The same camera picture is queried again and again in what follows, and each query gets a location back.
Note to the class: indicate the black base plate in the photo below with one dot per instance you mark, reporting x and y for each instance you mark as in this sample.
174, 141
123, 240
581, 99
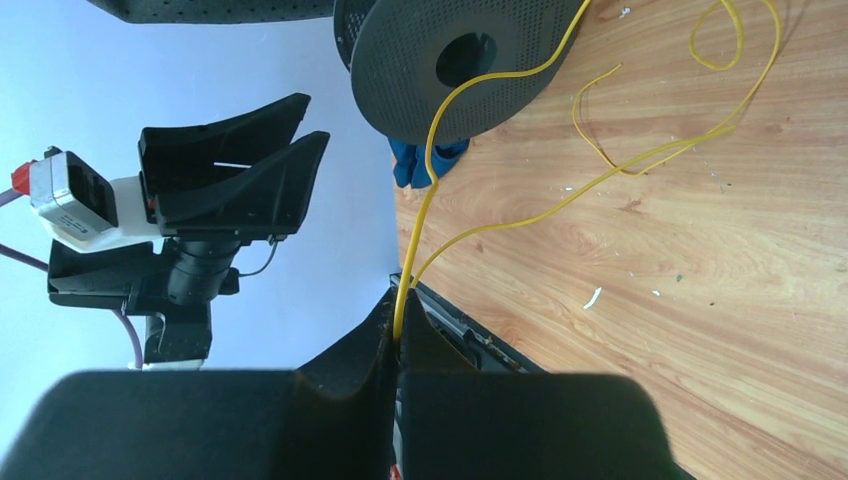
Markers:
486, 351

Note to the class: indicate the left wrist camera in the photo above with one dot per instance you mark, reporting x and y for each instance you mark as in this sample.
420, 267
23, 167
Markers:
80, 208

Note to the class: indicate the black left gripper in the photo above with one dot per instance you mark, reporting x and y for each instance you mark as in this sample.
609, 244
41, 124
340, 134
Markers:
243, 180

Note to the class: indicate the dark dotted fabric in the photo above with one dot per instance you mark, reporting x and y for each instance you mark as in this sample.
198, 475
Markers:
214, 12

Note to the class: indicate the blue cloth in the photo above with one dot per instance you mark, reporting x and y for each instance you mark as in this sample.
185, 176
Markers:
410, 170

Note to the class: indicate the black cable spool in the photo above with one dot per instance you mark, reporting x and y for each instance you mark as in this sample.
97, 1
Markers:
406, 57

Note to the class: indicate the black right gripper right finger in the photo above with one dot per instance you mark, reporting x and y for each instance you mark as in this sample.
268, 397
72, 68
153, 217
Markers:
458, 422

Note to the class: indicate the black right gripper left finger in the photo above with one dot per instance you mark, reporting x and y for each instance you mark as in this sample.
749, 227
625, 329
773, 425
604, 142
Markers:
329, 419

